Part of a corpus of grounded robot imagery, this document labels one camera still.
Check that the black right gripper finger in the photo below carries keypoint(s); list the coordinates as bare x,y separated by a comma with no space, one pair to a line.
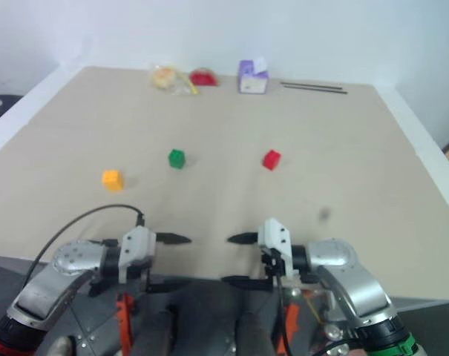
246,283
243,237

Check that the yellow cube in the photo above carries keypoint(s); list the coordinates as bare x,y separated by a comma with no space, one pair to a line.
113,180

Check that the black chopstick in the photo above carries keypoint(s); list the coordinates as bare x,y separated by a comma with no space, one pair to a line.
317,90
309,85

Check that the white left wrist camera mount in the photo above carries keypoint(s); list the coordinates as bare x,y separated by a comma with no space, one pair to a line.
137,244

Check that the purple tissue box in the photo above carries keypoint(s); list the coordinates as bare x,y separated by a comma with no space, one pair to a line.
251,78

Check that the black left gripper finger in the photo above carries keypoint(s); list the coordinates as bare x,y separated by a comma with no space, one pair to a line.
174,239
168,285

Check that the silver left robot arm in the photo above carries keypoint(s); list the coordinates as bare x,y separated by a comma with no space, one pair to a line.
71,257

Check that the orange clamp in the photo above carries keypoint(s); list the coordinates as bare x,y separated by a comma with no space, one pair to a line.
124,319
291,322

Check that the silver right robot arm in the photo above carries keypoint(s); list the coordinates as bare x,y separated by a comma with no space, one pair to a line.
337,256

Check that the red packaged item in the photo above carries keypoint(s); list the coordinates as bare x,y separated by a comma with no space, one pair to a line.
203,78

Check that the red cube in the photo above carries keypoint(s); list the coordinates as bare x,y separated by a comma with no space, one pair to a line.
271,159

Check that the clear bag with bread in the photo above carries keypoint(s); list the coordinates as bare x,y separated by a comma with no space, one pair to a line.
164,78

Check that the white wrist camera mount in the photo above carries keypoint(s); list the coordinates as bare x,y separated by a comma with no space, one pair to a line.
137,244
277,237

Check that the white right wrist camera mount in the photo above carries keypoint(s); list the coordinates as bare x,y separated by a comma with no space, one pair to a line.
277,237

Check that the green cube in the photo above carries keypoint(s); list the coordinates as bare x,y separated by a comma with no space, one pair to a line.
177,158

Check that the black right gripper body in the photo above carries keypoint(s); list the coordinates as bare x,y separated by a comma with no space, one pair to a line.
272,264

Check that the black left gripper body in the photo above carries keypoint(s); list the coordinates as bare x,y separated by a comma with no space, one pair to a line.
145,279

